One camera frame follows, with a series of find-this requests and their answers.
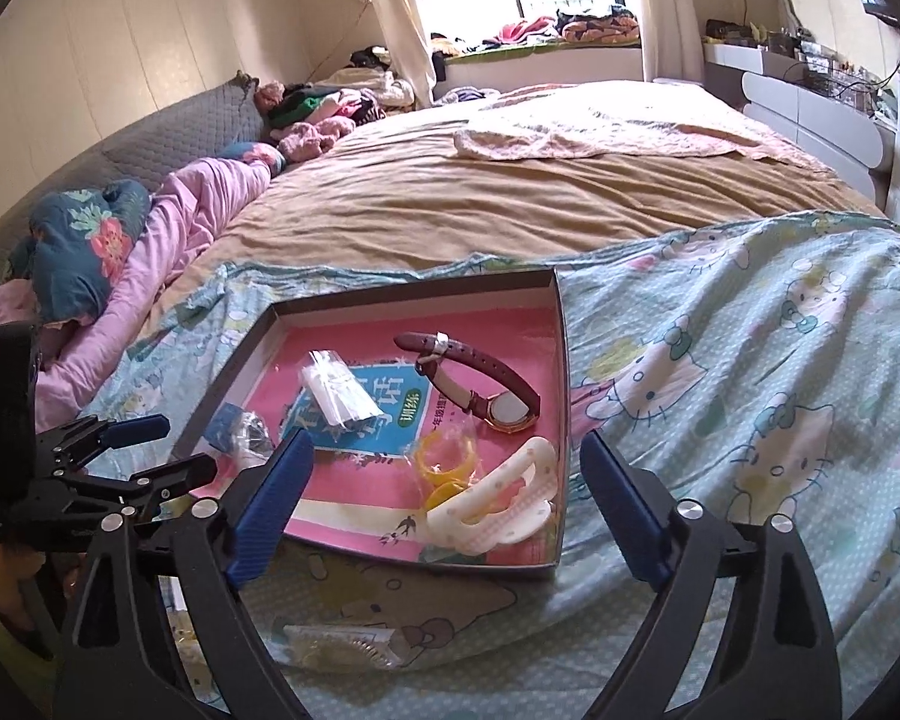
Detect pink patterned throw blanket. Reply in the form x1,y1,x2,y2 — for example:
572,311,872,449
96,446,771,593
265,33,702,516
453,80,832,176

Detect pile of clothes on bed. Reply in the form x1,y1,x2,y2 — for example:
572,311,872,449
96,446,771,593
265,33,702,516
253,46,416,169

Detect shallow grey cardboard box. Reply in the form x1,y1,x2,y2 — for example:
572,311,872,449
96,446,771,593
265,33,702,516
173,268,569,574

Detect maroon strap wristwatch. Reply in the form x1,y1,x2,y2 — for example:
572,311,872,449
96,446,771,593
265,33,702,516
393,332,541,434

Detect cream curtain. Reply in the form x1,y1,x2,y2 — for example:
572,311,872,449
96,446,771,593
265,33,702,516
344,0,439,109
637,0,704,83

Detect pink quilt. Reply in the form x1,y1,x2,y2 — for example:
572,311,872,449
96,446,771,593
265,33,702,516
37,158,272,429

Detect yellow ring in plastic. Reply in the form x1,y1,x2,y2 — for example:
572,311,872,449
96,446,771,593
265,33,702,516
410,425,483,515

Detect Hello Kitty green bedsheet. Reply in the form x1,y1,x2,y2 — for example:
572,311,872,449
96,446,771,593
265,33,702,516
80,209,900,720

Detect brown bed blanket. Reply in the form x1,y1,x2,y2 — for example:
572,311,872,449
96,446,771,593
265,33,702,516
141,103,878,335

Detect clothes on window seat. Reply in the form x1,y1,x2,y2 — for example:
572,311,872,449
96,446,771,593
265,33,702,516
430,4,640,59

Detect dark blue floral pillow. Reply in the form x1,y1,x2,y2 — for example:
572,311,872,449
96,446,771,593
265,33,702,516
7,179,152,325

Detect grey padded headboard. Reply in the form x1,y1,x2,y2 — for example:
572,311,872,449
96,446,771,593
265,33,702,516
0,71,265,283

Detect clear bag of white sticks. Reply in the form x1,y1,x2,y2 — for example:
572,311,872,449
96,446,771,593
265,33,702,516
301,349,383,431

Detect cream right curtain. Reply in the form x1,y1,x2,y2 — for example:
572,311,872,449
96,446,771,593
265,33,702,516
637,0,704,83

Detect person's left hand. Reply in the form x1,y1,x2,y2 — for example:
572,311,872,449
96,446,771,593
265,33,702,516
0,544,45,632

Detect bagged silver spiral hair comb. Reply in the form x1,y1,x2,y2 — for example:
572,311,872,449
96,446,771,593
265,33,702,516
283,624,411,671

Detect large cream hair claw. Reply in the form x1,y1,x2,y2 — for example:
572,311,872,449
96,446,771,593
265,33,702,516
425,436,560,556

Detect small blue jewelry packet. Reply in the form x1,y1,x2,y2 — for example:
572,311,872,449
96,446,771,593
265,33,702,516
203,403,274,470

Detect cream left curtain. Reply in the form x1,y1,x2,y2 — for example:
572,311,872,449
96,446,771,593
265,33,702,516
344,0,439,109

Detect white rounded dresser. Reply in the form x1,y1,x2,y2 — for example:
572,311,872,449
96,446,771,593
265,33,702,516
704,43,894,208

